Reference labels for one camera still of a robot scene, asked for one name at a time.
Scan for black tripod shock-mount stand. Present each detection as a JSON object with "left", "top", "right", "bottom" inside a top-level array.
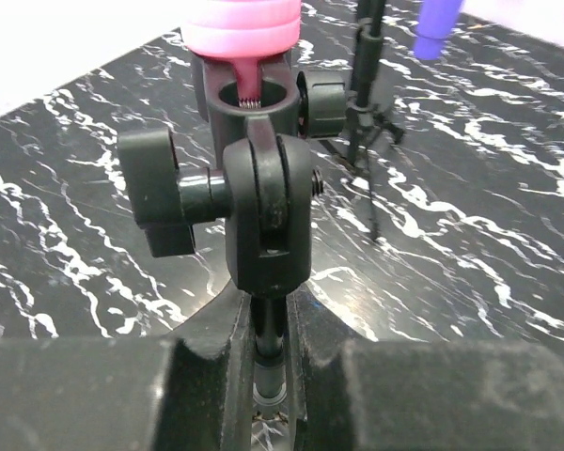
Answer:
[{"left": 346, "top": 0, "right": 404, "bottom": 241}]

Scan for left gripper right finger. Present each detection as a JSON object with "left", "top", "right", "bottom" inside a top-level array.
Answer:
[{"left": 287, "top": 288, "right": 564, "bottom": 450}]

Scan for pink microphone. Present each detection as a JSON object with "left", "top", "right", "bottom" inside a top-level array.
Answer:
[{"left": 180, "top": 0, "right": 302, "bottom": 101}]

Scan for purple matte microphone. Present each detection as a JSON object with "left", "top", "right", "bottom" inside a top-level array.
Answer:
[{"left": 413, "top": 0, "right": 463, "bottom": 60}]

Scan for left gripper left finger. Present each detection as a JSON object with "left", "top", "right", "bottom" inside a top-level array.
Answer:
[{"left": 0, "top": 285, "right": 254, "bottom": 450}]

